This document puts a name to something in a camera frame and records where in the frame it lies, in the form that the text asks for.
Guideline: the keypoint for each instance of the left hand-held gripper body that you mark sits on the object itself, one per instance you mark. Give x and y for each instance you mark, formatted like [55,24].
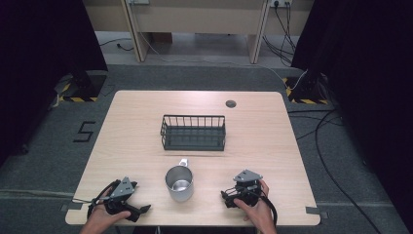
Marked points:
[122,189]

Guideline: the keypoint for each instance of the beige wooden desk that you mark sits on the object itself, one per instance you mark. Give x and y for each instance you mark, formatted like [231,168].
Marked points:
[198,16]

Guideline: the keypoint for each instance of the black stand base striped tape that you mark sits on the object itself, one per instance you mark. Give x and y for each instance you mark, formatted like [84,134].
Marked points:
[87,87]
[305,89]

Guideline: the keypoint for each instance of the person's left hand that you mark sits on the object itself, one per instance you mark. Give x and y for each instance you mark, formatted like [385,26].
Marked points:
[103,214]

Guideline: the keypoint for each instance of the black curtain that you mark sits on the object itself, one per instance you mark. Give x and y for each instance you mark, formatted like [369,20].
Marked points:
[367,81]
[39,65]

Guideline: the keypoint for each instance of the person's right hand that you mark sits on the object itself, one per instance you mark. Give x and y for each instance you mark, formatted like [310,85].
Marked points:
[257,211]

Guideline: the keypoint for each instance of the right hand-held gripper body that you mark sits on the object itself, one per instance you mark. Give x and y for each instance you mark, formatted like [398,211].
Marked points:
[247,187]

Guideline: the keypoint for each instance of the grey tape strip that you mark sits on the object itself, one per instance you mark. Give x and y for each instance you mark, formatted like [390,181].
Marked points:
[72,207]
[316,211]

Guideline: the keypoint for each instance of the white wall socket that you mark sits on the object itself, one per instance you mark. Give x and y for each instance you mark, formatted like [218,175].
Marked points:
[139,1]
[281,3]

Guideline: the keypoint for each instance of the silver metal cup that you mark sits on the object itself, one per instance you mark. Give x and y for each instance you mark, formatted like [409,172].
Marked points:
[179,187]

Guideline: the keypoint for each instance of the black tape floor mark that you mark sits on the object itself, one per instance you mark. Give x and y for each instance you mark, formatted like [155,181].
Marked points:
[85,131]

